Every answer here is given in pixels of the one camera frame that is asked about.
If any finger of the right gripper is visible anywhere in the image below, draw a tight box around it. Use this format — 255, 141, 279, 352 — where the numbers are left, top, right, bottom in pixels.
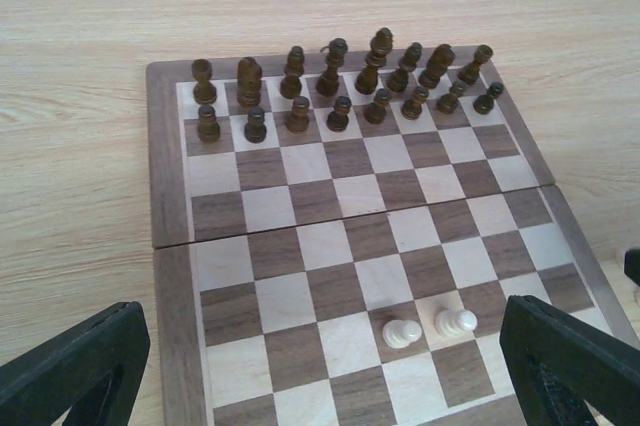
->
623, 247, 640, 287

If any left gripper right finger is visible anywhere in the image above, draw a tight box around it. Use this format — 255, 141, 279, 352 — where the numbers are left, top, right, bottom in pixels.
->
499, 295, 639, 425

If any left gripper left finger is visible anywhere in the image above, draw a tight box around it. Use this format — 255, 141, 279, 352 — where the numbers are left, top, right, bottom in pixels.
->
1, 301, 150, 425

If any white pawn placed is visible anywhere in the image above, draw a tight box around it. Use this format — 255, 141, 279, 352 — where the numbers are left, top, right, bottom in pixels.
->
435, 309, 478, 338
382, 319, 423, 349

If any wooden chess board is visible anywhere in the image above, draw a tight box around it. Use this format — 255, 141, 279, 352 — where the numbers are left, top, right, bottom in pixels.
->
146, 46, 638, 425

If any dark pawn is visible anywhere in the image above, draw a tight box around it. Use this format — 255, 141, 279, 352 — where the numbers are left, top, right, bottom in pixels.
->
285, 96, 310, 133
364, 88, 392, 124
244, 106, 267, 144
197, 104, 220, 143
326, 96, 352, 132
473, 81, 504, 115
400, 85, 429, 121
436, 79, 468, 114

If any dark rook right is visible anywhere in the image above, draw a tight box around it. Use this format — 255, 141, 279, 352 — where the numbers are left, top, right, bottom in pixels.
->
457, 44, 493, 86

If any dark rook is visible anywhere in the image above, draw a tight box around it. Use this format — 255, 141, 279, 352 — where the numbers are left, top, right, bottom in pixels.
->
191, 58, 217, 104
457, 44, 493, 86

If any dark knight right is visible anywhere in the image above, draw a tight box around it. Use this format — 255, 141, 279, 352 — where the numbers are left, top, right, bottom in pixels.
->
418, 43, 455, 89

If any dark knight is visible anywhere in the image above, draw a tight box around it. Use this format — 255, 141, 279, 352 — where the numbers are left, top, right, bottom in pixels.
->
236, 57, 262, 108
418, 43, 455, 89

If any dark bishop right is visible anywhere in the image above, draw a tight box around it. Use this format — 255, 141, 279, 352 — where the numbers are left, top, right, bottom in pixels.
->
386, 42, 422, 93

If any dark bishop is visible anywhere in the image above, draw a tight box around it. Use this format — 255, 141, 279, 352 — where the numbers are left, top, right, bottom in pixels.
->
386, 42, 422, 93
280, 45, 305, 99

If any dark rook left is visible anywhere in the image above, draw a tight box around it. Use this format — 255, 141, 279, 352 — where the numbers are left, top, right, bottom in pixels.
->
191, 58, 217, 104

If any dark king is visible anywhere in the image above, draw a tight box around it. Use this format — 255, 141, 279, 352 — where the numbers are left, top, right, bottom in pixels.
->
354, 27, 393, 95

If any dark knight left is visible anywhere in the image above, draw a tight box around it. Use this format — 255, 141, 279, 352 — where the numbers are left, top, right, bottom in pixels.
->
236, 57, 262, 108

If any dark bishop left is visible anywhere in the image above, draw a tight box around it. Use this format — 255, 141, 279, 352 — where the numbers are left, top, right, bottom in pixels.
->
280, 45, 305, 99

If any dark queen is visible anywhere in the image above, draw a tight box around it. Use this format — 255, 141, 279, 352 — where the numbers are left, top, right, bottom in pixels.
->
315, 37, 348, 97

